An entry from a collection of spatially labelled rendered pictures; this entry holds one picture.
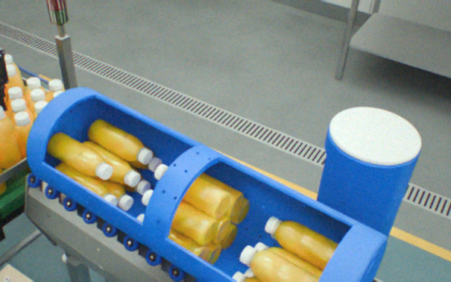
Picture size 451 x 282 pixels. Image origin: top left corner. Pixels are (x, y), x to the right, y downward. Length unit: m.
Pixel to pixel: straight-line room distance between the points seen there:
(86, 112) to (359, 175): 0.82
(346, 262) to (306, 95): 2.70
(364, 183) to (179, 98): 2.11
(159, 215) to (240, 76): 2.71
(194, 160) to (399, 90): 2.88
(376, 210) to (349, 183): 0.13
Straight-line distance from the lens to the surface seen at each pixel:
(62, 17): 1.92
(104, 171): 1.34
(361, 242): 1.06
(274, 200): 1.29
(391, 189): 1.65
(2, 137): 1.56
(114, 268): 1.46
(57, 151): 1.42
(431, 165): 3.33
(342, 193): 1.67
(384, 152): 1.60
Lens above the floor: 2.01
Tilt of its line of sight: 40 degrees down
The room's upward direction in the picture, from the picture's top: 3 degrees clockwise
